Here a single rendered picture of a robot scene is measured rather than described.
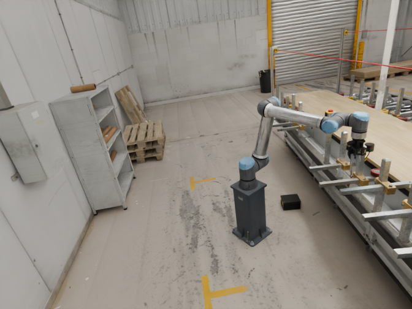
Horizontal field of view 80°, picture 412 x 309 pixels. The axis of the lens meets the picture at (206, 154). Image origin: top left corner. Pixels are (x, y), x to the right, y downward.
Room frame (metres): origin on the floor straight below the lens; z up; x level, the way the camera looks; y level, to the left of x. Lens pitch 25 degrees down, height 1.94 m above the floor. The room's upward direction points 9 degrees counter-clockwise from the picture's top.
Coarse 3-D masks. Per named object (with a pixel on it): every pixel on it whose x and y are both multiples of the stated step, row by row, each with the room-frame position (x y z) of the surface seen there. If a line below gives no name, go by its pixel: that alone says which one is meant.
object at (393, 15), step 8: (392, 0) 2.83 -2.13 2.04; (392, 8) 2.81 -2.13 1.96; (392, 16) 2.80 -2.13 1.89; (392, 24) 2.80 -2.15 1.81; (392, 32) 2.80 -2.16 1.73; (392, 40) 2.80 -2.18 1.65; (384, 48) 2.84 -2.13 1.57; (384, 56) 2.82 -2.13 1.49; (384, 64) 2.80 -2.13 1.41; (384, 72) 2.80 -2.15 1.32; (384, 80) 2.80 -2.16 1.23; (384, 88) 2.80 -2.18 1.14; (376, 104) 2.83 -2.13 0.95
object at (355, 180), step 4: (372, 176) 1.51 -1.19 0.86; (336, 180) 1.53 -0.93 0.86; (340, 180) 1.52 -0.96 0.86; (344, 180) 1.51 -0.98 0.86; (348, 180) 1.50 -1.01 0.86; (352, 180) 1.50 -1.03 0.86; (356, 180) 1.50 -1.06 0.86; (372, 180) 1.49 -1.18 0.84; (320, 184) 1.51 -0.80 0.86; (324, 184) 1.51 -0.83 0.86; (328, 184) 1.51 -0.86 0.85; (332, 184) 1.51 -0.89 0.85; (336, 184) 1.50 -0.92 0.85; (340, 184) 1.50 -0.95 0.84; (344, 184) 1.50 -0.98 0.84; (348, 184) 1.50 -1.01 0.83
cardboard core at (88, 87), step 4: (88, 84) 3.35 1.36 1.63; (92, 84) 3.34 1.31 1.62; (72, 88) 3.32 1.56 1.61; (76, 88) 3.32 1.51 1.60; (80, 88) 3.32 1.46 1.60; (84, 88) 3.32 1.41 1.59; (88, 88) 3.32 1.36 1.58; (92, 88) 3.33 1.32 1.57; (72, 92) 3.32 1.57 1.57; (76, 92) 3.33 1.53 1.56
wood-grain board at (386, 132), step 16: (304, 96) 3.87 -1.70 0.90; (320, 96) 3.73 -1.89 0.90; (336, 96) 3.60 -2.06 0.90; (320, 112) 2.99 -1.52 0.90; (352, 112) 2.81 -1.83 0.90; (368, 112) 2.73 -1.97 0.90; (368, 128) 2.28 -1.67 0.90; (384, 128) 2.22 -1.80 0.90; (400, 128) 2.16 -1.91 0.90; (384, 144) 1.90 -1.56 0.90; (400, 144) 1.85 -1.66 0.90; (368, 160) 1.70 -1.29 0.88; (400, 160) 1.61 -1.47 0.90; (400, 176) 1.41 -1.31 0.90
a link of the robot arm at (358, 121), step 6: (354, 114) 1.49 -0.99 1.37; (360, 114) 1.47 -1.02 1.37; (366, 114) 1.46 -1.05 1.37; (354, 120) 1.48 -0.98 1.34; (360, 120) 1.45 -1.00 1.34; (366, 120) 1.44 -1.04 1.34; (354, 126) 1.47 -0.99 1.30; (360, 126) 1.45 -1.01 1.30; (366, 126) 1.44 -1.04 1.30; (354, 132) 1.47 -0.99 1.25; (360, 132) 1.44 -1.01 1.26
